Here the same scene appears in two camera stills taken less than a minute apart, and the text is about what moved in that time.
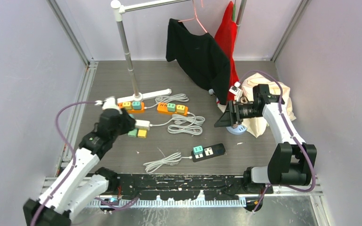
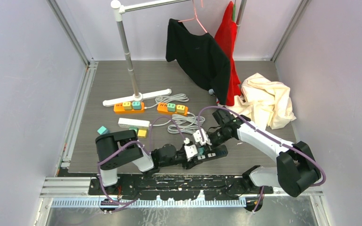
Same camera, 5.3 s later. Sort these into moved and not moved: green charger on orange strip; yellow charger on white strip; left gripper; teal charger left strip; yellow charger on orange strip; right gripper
Moved: left gripper; right gripper
Not moved: yellow charger on white strip; teal charger left strip; yellow charger on orange strip; green charger on orange strip
